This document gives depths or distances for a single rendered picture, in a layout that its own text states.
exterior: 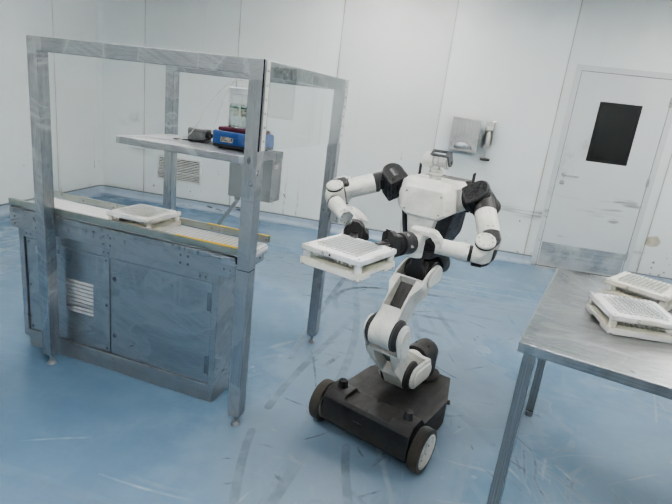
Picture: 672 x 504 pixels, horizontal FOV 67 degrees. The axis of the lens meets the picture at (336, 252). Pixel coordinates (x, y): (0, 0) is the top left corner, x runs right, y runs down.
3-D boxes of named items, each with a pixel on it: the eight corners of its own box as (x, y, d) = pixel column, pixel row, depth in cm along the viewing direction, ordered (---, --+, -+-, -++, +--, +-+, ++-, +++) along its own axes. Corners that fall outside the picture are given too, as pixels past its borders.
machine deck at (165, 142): (282, 160, 238) (283, 151, 237) (242, 166, 203) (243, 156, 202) (170, 141, 255) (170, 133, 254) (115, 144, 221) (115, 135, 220)
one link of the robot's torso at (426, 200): (411, 231, 258) (422, 160, 248) (475, 248, 240) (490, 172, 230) (381, 240, 235) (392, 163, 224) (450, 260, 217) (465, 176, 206)
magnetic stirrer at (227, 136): (274, 151, 235) (276, 131, 232) (252, 153, 215) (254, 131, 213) (236, 144, 240) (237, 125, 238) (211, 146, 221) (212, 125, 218)
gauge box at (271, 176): (279, 200, 243) (282, 158, 238) (269, 203, 234) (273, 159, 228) (238, 192, 250) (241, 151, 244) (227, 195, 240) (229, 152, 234)
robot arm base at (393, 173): (375, 193, 246) (390, 179, 250) (395, 207, 241) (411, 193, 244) (375, 173, 233) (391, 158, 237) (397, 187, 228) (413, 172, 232)
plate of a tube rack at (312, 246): (300, 248, 177) (301, 243, 177) (341, 238, 197) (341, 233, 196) (359, 267, 164) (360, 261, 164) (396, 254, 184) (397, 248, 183)
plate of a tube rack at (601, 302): (653, 306, 198) (654, 301, 198) (684, 332, 175) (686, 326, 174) (587, 295, 201) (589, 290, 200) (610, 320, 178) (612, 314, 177)
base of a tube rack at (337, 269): (299, 262, 179) (300, 255, 178) (339, 250, 198) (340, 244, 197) (357, 282, 166) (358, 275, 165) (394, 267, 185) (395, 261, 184)
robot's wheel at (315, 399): (309, 425, 249) (333, 399, 263) (317, 429, 246) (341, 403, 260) (306, 395, 239) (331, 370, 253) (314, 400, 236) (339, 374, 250)
